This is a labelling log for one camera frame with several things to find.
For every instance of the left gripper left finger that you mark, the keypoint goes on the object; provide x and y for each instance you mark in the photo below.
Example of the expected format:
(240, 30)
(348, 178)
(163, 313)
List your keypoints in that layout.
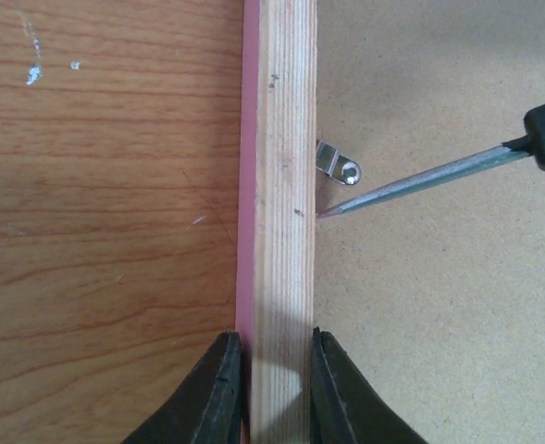
(207, 405)

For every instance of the metal frame retaining clip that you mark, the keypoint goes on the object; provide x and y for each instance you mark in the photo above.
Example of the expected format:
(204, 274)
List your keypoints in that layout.
(337, 166)

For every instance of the yellow handled screwdriver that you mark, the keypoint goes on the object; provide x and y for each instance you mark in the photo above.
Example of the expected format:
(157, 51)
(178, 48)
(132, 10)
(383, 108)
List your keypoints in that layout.
(532, 144)

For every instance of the brown frame backing board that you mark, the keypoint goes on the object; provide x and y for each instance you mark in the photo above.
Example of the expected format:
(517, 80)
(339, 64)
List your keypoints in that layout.
(438, 297)

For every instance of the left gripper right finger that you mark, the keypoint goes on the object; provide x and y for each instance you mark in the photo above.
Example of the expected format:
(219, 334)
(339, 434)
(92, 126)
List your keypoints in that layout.
(344, 407)

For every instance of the pink wooden picture frame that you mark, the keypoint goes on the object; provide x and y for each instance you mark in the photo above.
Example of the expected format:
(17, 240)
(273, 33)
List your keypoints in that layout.
(276, 218)

